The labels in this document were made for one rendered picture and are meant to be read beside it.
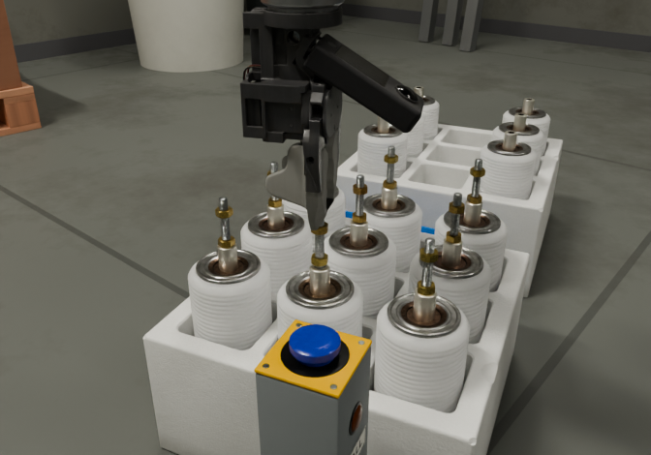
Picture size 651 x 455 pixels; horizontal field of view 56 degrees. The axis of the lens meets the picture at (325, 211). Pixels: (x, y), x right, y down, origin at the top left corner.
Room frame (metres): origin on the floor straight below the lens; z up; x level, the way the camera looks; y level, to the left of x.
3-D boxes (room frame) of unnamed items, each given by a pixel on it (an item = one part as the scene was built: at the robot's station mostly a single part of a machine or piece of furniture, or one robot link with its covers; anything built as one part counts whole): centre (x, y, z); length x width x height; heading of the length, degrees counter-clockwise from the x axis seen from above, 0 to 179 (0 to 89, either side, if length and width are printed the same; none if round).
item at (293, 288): (0.57, 0.01, 0.25); 0.08 x 0.08 x 0.01
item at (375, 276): (0.67, -0.04, 0.16); 0.10 x 0.10 x 0.18
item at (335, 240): (0.67, -0.04, 0.25); 0.08 x 0.08 x 0.01
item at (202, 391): (0.67, -0.04, 0.09); 0.39 x 0.39 x 0.18; 66
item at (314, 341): (0.38, 0.01, 0.32); 0.04 x 0.04 x 0.02
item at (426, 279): (0.52, -0.10, 0.30); 0.01 x 0.01 x 0.08
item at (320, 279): (0.57, 0.01, 0.26); 0.02 x 0.02 x 0.03
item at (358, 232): (0.67, -0.04, 0.26); 0.02 x 0.02 x 0.03
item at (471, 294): (0.63, -0.15, 0.16); 0.10 x 0.10 x 0.18
